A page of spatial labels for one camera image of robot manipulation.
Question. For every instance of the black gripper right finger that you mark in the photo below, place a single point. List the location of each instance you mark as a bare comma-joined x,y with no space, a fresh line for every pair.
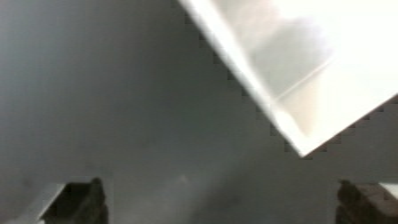
366,203

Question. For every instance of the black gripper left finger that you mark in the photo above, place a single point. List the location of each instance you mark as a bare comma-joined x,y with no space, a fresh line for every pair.
78,205

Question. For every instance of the white drawer with tag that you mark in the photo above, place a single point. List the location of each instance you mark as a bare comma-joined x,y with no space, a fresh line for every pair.
311,52

